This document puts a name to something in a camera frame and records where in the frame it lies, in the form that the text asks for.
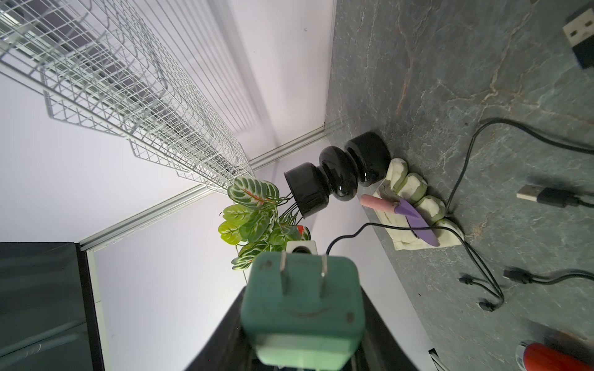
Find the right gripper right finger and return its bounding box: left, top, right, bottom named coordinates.
left=357, top=289, right=418, bottom=371

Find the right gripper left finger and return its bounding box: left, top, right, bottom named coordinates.
left=186, top=287, right=254, bottom=371

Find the green charger cube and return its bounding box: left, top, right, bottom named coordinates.
left=240, top=252, right=365, bottom=370

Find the red electric shaver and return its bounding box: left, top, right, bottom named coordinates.
left=515, top=343, right=593, bottom=371

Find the cream hand-shaped holder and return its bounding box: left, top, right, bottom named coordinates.
left=373, top=159, right=466, bottom=250

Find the potted green plant black vase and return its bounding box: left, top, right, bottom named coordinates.
left=218, top=131, right=391, bottom=271

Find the long white wire shelf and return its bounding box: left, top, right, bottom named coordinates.
left=1, top=1, right=253, bottom=193

